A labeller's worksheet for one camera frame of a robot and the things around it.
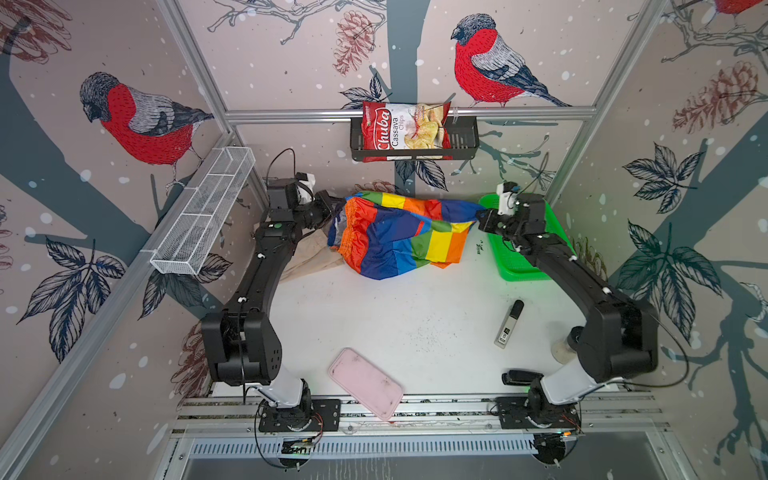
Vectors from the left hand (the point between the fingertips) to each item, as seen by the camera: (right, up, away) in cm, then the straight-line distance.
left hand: (344, 198), depth 78 cm
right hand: (+37, -4, +8) cm, 38 cm away
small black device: (+47, -48, 0) cm, 67 cm away
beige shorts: (-15, -16, +25) cm, 34 cm away
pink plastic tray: (+8, -50, -1) cm, 50 cm away
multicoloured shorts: (+11, -10, +16) cm, 22 cm away
